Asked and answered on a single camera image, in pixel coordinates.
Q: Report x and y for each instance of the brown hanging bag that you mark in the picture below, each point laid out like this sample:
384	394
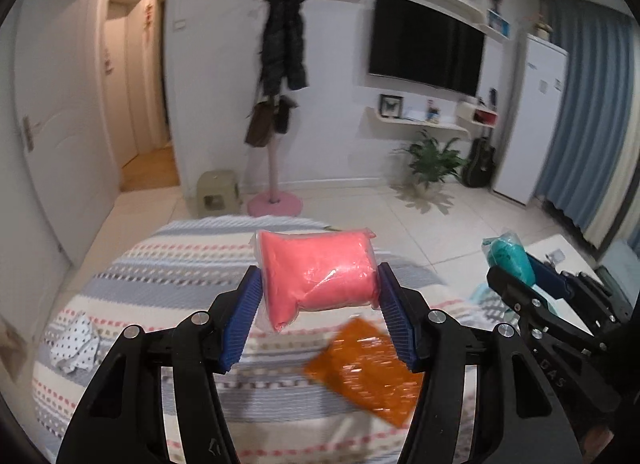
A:
259	124

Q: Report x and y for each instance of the orange plastic packet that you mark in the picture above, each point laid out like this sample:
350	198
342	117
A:
360	369

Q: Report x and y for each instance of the red hanging hallway ornament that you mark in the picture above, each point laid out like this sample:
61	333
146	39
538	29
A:
147	16

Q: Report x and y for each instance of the beige plastic stool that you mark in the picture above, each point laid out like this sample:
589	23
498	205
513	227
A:
215	184

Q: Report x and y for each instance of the striped woven tablecloth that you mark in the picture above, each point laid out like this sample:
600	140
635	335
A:
175	264

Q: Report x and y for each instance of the small blue wall shelf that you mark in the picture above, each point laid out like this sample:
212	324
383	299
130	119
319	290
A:
498	23

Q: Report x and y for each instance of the small potted flower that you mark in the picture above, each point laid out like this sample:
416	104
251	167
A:
541	29

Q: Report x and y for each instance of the small hallway door hanging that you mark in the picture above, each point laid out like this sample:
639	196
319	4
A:
108	63

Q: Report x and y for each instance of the white room door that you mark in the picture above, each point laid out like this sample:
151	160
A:
65	144

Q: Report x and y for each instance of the white red wall cabinet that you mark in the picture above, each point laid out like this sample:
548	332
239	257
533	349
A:
467	111

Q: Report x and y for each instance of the teal plastic laundry basket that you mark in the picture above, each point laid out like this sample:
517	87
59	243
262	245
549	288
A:
482	294

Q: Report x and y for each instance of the grey sofa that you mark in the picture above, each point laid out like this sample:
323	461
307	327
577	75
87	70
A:
622	264

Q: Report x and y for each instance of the low curved white shelf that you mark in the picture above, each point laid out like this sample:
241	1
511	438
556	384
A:
400	124

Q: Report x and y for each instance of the long curved white shelf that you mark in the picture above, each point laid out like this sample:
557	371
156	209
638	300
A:
450	1

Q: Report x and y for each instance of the teal plastic packet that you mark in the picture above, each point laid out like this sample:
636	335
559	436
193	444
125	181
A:
510	256

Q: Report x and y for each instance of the small black hanging bag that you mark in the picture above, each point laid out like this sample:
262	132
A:
282	116

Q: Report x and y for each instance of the polka dot tissue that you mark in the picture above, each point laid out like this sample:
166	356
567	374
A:
75	344

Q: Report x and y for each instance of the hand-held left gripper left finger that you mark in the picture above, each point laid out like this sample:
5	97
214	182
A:
240	324

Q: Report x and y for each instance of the white refrigerator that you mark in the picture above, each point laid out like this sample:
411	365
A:
530	119

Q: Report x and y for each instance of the green potted plant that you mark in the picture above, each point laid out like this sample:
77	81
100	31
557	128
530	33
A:
430	159

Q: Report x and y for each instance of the framed butterfly picture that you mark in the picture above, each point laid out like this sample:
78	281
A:
390	106

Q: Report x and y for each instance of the white light switch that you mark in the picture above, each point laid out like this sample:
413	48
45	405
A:
179	24

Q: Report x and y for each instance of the small shelf figurine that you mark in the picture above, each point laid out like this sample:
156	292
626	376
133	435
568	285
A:
433	113

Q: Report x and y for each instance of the wall mounted television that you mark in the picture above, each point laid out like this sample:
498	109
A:
425	41

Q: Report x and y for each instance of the black puffer coat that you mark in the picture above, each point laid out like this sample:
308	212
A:
282	44

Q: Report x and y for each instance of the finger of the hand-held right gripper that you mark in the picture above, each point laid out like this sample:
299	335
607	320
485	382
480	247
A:
547	276
520	299

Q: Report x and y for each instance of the black acoustic guitar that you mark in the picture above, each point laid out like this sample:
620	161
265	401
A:
480	166

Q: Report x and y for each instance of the pink plastic packet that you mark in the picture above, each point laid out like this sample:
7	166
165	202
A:
320	269

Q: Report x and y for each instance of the blue grey curtain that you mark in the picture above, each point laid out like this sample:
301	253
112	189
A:
590	119

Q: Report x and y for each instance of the pink coat rack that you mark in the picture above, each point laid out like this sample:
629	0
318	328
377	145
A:
275	204

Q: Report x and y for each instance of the white coffee table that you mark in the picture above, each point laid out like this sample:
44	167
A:
550	246

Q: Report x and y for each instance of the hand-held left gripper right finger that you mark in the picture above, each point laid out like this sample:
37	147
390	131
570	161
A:
400	324

